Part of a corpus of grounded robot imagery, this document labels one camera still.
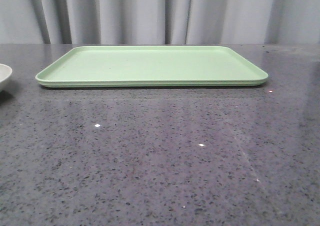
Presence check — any cream white round plate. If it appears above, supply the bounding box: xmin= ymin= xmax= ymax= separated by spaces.
xmin=0 ymin=63 xmax=13 ymax=92

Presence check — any light green plastic tray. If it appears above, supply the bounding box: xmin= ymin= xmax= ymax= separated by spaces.
xmin=35 ymin=45 xmax=269 ymax=88

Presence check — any grey pleated curtain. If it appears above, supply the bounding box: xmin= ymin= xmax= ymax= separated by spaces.
xmin=0 ymin=0 xmax=320 ymax=45

